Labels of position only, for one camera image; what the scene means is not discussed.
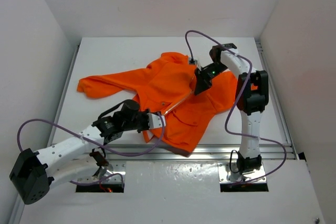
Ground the white front cover panel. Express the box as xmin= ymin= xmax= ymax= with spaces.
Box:
xmin=20 ymin=160 xmax=324 ymax=223

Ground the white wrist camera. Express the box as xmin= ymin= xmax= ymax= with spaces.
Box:
xmin=147 ymin=112 xmax=166 ymax=130
xmin=188 ymin=56 xmax=202 ymax=70

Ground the metal base plate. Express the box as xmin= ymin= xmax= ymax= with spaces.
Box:
xmin=92 ymin=164 xmax=125 ymax=184
xmin=217 ymin=161 xmax=266 ymax=184

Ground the right black thin cable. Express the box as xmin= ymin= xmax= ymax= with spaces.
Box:
xmin=229 ymin=150 xmax=241 ymax=174

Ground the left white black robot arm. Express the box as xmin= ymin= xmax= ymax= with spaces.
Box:
xmin=9 ymin=99 xmax=165 ymax=205

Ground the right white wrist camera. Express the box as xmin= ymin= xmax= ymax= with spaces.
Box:
xmin=188 ymin=56 xmax=202 ymax=70

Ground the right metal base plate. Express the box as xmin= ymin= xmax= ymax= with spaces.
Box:
xmin=217 ymin=161 xmax=266 ymax=184

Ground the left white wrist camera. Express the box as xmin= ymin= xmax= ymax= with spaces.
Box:
xmin=147 ymin=112 xmax=166 ymax=130

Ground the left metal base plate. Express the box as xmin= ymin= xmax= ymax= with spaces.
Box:
xmin=92 ymin=164 xmax=125 ymax=184

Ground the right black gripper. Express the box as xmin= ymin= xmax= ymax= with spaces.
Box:
xmin=195 ymin=62 xmax=229 ymax=95

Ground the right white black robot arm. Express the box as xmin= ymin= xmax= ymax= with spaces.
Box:
xmin=194 ymin=43 xmax=269 ymax=174

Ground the aluminium extrusion rail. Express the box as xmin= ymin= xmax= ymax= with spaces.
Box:
xmin=106 ymin=144 xmax=296 ymax=161

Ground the orange zip jacket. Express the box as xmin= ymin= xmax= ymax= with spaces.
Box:
xmin=77 ymin=52 xmax=237 ymax=154

